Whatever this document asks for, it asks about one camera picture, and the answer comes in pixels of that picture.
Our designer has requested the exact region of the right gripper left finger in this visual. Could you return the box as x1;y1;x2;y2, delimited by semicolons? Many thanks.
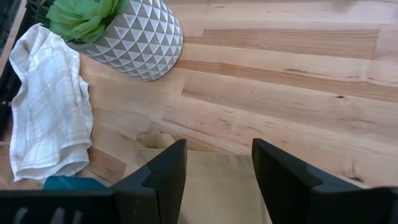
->
110;139;188;224

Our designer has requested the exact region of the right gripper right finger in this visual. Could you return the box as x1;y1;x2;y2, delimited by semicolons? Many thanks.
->
252;139;398;224

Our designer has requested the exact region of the blue plastic tupperware container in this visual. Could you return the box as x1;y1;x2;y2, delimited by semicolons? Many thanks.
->
42;175;108;191

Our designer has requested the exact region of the tan burlap cloth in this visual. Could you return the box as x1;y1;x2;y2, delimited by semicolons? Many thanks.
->
123;132;273;224

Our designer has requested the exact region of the white checked dish towel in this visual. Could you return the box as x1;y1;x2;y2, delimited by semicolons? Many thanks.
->
8;23;94;183

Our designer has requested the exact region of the succulent in grey patterned pot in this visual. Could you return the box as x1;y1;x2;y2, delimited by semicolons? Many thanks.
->
45;0;184;82

